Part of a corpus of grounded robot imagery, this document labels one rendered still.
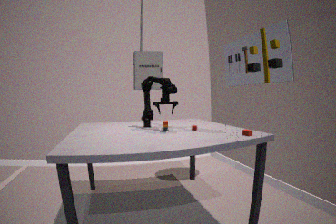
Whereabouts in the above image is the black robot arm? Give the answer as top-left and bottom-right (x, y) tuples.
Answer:
(141, 76), (177, 128)

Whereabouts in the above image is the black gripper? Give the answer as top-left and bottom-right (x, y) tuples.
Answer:
(153, 94), (178, 114)

